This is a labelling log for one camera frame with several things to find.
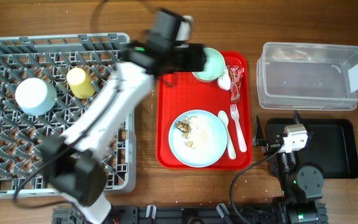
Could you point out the crumpled white napkin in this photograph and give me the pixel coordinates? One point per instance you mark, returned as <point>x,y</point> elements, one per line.
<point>224,81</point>

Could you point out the food scraps on plate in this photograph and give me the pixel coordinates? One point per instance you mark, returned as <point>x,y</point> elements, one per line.
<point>188,129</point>

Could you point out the red snack wrapper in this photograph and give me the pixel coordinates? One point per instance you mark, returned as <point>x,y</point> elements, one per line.
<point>236,74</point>

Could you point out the white plastic spoon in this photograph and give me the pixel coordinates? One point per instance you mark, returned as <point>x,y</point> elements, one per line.
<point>230,147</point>

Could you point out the red plastic tray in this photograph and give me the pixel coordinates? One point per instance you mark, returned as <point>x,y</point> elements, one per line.
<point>182,92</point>

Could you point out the yellow plastic cup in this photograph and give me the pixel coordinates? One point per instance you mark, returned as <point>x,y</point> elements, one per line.
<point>80,83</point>

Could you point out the white plastic fork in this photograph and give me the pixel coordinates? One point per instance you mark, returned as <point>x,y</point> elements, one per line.
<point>240,137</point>

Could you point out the mint green bowl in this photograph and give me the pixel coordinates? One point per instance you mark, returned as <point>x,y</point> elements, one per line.
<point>213,68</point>

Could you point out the clear plastic bin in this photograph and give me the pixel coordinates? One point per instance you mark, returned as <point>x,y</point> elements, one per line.
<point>305,76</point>

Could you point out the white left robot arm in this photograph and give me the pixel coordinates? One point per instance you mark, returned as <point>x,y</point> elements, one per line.
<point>72,162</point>

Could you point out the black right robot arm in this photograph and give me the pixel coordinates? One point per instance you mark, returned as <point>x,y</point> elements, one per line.
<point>301,185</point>

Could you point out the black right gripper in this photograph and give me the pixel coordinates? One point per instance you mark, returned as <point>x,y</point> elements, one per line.
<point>270,145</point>

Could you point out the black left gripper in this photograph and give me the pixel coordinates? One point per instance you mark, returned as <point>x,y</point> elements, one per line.
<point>190,60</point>

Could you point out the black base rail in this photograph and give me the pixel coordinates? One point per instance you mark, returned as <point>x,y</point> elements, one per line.
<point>254,213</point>

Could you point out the grey dishwasher rack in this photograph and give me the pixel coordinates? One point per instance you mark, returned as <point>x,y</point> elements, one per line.
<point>49,58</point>

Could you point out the light blue plate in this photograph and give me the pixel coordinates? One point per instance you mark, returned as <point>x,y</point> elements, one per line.
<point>211,140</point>

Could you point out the black plastic tray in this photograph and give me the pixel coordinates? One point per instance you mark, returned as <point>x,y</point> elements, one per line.
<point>332,148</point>

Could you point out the light blue bowl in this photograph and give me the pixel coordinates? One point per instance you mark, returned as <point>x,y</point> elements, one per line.
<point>35,96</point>

